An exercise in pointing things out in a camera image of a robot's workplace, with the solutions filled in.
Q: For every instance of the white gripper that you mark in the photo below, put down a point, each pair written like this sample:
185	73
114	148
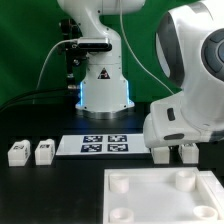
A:
165	125

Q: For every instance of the white square table top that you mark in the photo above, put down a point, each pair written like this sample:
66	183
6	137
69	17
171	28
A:
155	196

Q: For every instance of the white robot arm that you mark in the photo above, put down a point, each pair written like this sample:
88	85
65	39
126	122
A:
190	49

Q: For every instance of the white plate with AprilTags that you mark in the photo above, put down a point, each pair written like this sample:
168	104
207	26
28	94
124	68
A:
78	145

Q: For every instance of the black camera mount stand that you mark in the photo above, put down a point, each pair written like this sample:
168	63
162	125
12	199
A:
70	30

